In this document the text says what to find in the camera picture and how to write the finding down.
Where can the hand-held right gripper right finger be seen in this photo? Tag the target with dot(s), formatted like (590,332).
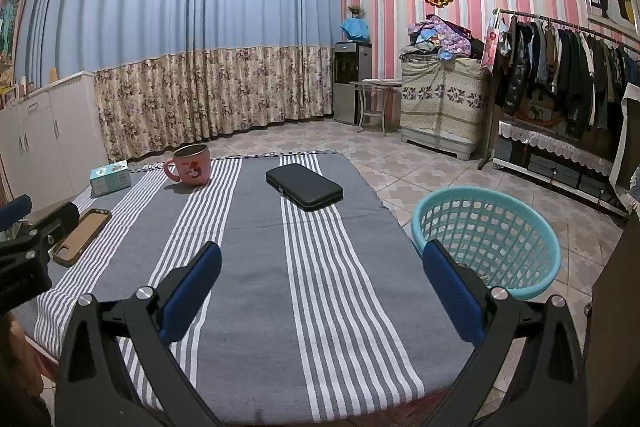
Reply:
(452,294)

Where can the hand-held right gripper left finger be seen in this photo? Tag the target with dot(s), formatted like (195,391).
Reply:
(190,289)

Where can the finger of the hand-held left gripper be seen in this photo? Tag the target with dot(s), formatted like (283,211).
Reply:
(15,210)
(52,222)

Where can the light blue plastic basket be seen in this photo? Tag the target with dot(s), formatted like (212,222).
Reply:
(525,272)

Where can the brown phone case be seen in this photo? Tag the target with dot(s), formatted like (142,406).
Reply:
(82,234)

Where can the teal tissue box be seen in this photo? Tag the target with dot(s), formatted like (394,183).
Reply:
(110,179)

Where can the white cabinet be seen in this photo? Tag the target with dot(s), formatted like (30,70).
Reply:
(50,132)

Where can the grey striped cloth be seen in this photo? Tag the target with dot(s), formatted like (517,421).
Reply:
(280,297)

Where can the pink mug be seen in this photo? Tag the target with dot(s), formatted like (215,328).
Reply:
(190,167)

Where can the metal clothes rack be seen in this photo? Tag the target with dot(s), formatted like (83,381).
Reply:
(485,147)

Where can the black zip case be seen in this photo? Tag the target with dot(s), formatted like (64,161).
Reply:
(304,188)

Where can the low cabinet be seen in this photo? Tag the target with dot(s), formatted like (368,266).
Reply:
(555,169)

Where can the dark brown cabinet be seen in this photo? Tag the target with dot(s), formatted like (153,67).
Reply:
(617,332)

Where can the white lace cloth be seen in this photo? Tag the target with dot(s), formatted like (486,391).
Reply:
(550,142)

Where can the cloth covered cabinet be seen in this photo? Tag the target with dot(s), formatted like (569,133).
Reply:
(442,104)

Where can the grey patterned cloth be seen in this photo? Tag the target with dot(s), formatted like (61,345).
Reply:
(636,189)

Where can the small side table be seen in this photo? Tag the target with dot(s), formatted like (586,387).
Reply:
(375,83)

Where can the small dark cabinet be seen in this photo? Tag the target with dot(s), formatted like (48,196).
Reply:
(350,87)

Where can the white edged cloth cover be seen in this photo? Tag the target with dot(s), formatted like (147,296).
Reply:
(625,132)

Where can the blue floral curtain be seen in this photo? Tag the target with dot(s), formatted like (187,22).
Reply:
(190,22)

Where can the pink hanging bag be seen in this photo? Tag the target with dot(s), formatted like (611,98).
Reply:
(490,47)

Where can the row of hanging clothes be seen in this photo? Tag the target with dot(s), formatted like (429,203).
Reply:
(565,67)

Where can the pile of clothes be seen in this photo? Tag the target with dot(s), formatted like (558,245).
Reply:
(442,38)

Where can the small potted plant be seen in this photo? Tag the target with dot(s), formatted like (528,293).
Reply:
(356,11)

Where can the colourful wall poster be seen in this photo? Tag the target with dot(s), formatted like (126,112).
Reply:
(10,22)

